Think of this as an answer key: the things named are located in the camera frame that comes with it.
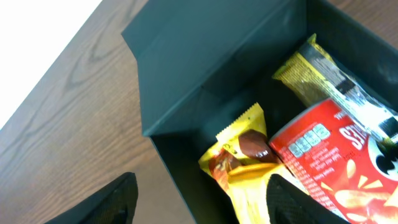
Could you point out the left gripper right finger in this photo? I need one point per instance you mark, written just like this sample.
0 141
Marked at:
287 204

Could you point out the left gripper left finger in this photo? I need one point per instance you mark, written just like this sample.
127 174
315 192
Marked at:
115 203

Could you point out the yellow orange snack packet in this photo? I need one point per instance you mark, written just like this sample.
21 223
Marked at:
245 181

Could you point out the red Pringles can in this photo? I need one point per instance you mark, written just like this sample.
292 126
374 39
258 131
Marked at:
342 167

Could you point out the silver yellow snack packet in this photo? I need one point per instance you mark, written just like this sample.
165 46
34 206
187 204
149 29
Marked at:
313 76

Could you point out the dark green box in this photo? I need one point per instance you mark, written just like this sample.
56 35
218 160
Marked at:
201 64

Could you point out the yellow chocolate wafer packet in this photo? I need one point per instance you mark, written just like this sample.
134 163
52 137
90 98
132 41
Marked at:
246 138

